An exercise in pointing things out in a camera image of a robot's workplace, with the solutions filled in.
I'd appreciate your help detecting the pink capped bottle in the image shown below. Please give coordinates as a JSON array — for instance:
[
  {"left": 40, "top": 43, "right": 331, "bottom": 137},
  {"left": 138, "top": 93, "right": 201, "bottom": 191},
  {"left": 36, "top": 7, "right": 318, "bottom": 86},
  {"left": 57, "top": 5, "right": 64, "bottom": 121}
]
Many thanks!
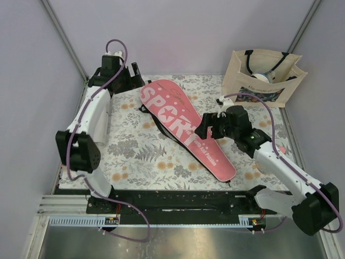
[{"left": 258, "top": 145, "right": 288, "bottom": 175}]

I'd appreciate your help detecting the white slotted cable duct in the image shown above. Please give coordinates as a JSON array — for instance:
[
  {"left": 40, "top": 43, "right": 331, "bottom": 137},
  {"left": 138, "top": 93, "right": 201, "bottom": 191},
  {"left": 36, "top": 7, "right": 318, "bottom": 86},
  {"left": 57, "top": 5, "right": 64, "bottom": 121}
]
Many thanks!
[{"left": 49, "top": 215, "right": 253, "bottom": 228}]

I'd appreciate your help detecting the water bottle in tote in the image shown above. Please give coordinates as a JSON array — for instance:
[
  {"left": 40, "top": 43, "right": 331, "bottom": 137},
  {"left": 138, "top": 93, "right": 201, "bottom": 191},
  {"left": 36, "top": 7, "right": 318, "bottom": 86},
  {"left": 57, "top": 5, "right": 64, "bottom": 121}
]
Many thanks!
[{"left": 251, "top": 70, "right": 275, "bottom": 84}]

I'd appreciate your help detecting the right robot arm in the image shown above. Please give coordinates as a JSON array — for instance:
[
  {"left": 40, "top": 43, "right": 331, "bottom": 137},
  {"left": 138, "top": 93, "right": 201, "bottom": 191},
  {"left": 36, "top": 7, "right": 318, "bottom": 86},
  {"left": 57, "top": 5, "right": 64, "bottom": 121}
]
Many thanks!
[{"left": 195, "top": 105, "right": 344, "bottom": 236}]

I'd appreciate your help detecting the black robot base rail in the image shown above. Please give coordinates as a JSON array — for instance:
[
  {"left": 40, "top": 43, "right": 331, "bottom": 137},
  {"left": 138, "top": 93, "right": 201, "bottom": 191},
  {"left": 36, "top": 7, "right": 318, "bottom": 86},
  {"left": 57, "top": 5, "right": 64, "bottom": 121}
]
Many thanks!
[{"left": 86, "top": 190, "right": 262, "bottom": 219}]

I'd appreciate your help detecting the beige canvas tote bag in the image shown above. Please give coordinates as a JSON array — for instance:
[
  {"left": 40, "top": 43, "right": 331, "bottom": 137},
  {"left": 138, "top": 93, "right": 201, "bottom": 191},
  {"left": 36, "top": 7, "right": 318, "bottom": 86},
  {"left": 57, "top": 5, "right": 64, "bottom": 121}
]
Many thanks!
[{"left": 222, "top": 49, "right": 307, "bottom": 107}]

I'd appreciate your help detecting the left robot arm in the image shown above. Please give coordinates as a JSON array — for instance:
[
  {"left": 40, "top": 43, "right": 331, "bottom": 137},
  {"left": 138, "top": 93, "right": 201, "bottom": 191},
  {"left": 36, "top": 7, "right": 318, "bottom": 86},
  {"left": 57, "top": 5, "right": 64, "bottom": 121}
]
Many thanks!
[{"left": 56, "top": 51, "right": 144, "bottom": 213}]

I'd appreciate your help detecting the white shuttlecock tube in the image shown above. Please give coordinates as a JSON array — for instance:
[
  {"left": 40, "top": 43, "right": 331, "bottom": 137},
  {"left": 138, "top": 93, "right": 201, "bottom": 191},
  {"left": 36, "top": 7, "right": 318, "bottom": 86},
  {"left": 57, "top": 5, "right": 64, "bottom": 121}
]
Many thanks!
[{"left": 93, "top": 107, "right": 110, "bottom": 145}]

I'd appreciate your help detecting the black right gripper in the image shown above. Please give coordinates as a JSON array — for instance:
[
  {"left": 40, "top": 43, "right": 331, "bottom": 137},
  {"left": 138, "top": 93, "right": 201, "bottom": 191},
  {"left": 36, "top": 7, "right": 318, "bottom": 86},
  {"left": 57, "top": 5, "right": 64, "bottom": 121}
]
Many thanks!
[{"left": 194, "top": 113, "right": 238, "bottom": 140}]

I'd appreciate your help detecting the floral table cloth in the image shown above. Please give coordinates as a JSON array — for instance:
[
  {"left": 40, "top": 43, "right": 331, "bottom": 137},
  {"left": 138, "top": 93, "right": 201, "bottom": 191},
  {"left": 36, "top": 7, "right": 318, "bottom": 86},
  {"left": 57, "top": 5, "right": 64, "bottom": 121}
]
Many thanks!
[{"left": 59, "top": 74, "right": 307, "bottom": 191}]

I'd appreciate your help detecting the pink racket bag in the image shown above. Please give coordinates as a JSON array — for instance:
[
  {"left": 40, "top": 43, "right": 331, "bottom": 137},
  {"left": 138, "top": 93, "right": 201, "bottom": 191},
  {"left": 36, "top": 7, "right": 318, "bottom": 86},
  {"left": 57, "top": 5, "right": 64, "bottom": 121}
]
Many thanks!
[{"left": 140, "top": 79, "right": 237, "bottom": 182}]

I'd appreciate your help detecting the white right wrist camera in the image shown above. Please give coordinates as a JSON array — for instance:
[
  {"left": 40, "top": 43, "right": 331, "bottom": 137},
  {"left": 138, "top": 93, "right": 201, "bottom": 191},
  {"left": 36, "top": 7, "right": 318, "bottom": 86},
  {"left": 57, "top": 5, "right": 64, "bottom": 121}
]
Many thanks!
[{"left": 216, "top": 96, "right": 234, "bottom": 118}]

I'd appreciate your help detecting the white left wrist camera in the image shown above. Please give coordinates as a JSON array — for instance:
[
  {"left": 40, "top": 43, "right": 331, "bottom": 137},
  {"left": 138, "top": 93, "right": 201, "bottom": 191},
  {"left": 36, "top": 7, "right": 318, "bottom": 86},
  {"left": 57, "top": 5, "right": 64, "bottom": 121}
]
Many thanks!
[{"left": 106, "top": 51, "right": 124, "bottom": 59}]

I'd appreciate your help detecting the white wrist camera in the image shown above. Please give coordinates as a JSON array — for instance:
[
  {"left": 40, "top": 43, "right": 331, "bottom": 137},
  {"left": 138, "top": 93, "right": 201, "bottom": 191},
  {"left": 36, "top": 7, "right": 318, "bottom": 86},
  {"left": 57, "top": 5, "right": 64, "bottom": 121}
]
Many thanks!
[
  {"left": 106, "top": 51, "right": 124, "bottom": 59},
  {"left": 216, "top": 96, "right": 234, "bottom": 118}
]

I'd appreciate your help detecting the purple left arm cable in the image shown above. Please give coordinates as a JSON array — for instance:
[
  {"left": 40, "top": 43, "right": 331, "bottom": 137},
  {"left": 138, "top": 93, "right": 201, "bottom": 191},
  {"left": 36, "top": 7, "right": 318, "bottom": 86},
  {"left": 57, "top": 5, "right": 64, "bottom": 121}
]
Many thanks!
[{"left": 66, "top": 39, "right": 151, "bottom": 243}]

